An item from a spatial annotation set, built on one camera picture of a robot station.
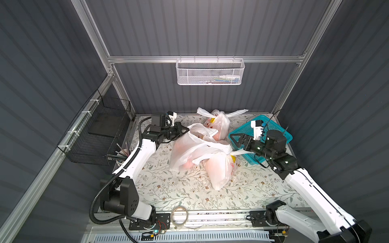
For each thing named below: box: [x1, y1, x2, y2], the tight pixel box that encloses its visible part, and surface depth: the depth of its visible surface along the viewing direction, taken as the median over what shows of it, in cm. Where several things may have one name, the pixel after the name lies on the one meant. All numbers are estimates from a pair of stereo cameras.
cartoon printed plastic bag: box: [196, 107, 249, 142], surface depth 100 cm
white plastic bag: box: [169, 123, 233, 172], surface depth 80 cm
